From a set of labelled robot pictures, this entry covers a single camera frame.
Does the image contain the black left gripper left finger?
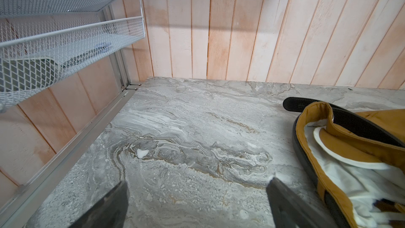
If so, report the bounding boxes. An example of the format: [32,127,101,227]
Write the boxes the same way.
[69,180,129,228]

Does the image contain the black leather belt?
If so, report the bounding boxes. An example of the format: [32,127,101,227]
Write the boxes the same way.
[282,96,405,228]

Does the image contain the mustard yellow trousers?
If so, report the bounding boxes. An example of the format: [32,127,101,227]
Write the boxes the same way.
[295,101,405,228]

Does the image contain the aluminium frame rails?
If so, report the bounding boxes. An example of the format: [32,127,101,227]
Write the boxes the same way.
[1,44,136,228]

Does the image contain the white wire mesh shelf rack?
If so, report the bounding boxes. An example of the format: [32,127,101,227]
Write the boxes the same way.
[1,0,145,112]

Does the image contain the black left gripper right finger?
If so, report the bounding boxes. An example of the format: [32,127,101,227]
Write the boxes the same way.
[266,177,336,228]

